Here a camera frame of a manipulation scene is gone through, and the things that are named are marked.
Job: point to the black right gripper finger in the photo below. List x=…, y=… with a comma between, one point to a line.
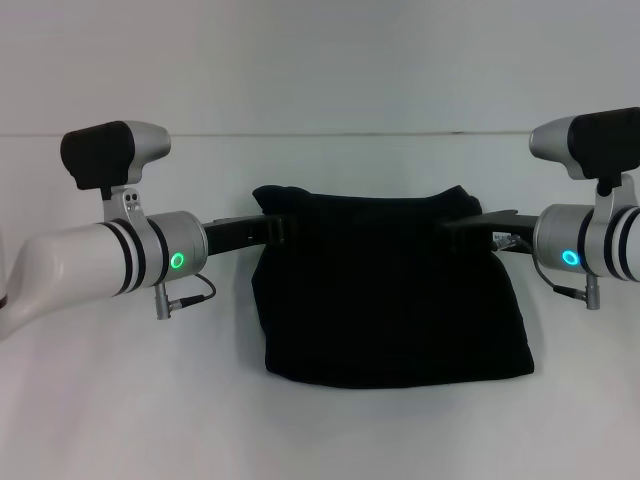
x=457, y=232

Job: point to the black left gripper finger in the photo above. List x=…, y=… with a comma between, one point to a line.
x=282, y=230

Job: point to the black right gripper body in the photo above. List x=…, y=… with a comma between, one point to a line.
x=515, y=230

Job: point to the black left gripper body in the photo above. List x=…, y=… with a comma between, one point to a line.
x=235, y=235

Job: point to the black t-shirt with white print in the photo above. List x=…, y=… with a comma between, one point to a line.
x=390, y=300

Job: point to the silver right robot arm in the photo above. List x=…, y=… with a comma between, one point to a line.
x=590, y=240

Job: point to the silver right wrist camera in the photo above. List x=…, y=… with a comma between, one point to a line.
x=595, y=145

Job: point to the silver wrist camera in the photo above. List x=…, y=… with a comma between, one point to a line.
x=595, y=145
x=110, y=155

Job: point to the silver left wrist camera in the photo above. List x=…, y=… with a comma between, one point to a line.
x=110, y=155

